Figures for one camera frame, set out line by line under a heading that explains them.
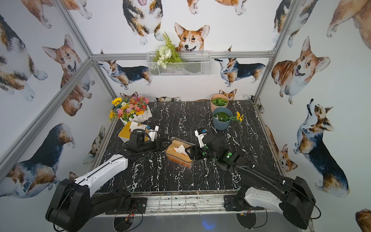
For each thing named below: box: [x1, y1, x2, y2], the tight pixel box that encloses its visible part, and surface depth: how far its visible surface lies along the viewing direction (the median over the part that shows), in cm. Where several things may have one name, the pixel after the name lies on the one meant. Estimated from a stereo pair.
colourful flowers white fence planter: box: [108, 94, 153, 125], surface depth 99 cm
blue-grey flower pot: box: [212, 107, 233, 131], surface depth 105 cm
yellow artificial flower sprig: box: [230, 111, 244, 125], surface depth 94 cm
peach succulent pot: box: [210, 93, 229, 113], surface depth 106 cm
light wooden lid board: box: [165, 140, 193, 163], surface depth 84 cm
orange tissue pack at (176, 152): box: [165, 140, 193, 168], surface depth 84 cm
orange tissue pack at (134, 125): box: [129, 121, 146, 133], surface depth 94 cm
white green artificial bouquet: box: [152, 31, 183, 69], surface depth 82 cm
